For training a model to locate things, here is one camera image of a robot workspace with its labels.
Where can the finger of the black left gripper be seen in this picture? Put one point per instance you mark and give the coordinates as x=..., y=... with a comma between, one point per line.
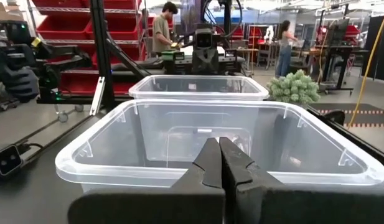
x=198, y=67
x=212, y=67

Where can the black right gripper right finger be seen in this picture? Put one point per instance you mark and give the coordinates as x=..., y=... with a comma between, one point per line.
x=288, y=208

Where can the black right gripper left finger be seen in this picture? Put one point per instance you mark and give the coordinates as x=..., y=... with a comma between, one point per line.
x=166, y=208

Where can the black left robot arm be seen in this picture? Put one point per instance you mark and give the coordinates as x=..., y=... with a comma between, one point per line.
x=227, y=18

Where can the green framed device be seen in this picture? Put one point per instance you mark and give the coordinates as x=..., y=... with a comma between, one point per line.
x=173, y=56

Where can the clear plastic storage container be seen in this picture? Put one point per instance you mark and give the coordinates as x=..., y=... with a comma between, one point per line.
x=166, y=85
x=117, y=140

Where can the person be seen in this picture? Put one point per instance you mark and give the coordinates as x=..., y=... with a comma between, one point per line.
x=160, y=31
x=285, y=56

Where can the green artificial succulent plant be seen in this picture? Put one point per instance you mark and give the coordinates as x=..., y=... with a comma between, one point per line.
x=292, y=88

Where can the red storage bin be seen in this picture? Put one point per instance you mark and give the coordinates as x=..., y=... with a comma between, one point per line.
x=64, y=28
x=120, y=28
x=76, y=84

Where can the black standing desk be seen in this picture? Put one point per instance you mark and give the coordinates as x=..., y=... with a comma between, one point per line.
x=338, y=59

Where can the black monitor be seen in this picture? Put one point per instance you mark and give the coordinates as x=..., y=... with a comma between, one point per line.
x=338, y=32

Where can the grey caster wheel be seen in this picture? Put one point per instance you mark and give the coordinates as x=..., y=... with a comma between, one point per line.
x=62, y=116

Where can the cardboard box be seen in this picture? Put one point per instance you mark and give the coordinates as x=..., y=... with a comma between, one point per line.
x=5, y=12

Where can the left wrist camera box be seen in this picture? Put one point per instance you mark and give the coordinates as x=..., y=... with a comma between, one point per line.
x=204, y=39

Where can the black aluminium frame post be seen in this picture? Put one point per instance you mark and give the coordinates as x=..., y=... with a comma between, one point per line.
x=101, y=46

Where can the black corner bracket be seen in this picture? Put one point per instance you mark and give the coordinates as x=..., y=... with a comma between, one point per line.
x=335, y=116

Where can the silver frame bracket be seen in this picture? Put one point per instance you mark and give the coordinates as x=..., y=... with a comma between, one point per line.
x=97, y=96

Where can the black table level camera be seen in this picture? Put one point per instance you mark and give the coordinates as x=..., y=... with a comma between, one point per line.
x=6, y=160

